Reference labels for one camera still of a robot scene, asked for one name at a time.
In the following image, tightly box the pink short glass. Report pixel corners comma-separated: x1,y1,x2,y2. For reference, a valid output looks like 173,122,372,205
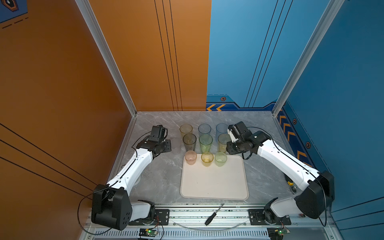
185,151,197,165

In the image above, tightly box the green short glass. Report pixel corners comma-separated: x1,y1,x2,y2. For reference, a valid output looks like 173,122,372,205
215,152,227,167

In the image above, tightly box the yellow short glass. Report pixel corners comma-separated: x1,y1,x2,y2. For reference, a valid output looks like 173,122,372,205
201,152,214,167

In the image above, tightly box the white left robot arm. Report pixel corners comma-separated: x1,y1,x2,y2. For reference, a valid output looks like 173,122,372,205
91,140,172,230

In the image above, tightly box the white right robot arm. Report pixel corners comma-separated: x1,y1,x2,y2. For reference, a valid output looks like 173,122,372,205
227,128,335,225

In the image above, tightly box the cream rectangular tray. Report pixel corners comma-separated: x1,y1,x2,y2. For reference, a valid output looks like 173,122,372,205
180,154,249,201

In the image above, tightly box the yellow tall glass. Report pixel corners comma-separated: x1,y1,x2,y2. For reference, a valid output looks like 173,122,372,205
218,134,231,153

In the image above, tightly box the dark smoky tall glass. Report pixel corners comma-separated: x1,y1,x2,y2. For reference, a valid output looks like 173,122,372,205
183,133,197,152

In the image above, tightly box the blue tall glass back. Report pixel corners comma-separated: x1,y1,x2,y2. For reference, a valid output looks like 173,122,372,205
216,123,228,136

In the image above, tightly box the amber tall glass back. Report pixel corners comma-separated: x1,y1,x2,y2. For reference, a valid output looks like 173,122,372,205
180,124,193,138

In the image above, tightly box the green tall glass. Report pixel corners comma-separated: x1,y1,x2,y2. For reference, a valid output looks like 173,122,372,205
199,134,213,153

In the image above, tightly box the grey-blue tall glass back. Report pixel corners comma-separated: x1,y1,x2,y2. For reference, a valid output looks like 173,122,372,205
198,123,212,136

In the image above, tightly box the left green circuit board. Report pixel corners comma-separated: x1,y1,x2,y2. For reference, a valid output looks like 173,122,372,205
138,229,159,240

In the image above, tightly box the green circuit board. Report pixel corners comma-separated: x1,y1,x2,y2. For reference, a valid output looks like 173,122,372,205
138,229,159,240
267,229,290,240

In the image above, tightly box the right green circuit board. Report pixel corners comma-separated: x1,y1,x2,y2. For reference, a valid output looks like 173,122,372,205
267,229,290,240

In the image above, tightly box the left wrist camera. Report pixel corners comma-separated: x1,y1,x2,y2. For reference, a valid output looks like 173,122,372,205
149,125,168,143

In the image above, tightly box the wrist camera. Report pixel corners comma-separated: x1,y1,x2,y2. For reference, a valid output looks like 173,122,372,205
149,125,168,143
228,121,253,143

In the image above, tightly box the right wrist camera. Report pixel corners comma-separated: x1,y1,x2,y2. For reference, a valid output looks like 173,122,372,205
228,121,253,143

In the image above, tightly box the red handled ratchet wrench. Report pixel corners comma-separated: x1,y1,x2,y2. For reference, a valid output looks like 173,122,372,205
291,186,297,194

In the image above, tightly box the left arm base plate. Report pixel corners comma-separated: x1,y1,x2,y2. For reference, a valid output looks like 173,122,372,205
140,209,170,226

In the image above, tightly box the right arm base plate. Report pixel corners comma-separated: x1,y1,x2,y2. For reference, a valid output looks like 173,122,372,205
248,209,292,226

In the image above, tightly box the aluminium front rail frame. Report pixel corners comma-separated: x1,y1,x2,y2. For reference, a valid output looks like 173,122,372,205
80,203,343,240

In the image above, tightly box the black handled screwdriver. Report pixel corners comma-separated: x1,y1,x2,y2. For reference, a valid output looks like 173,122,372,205
205,204,224,226

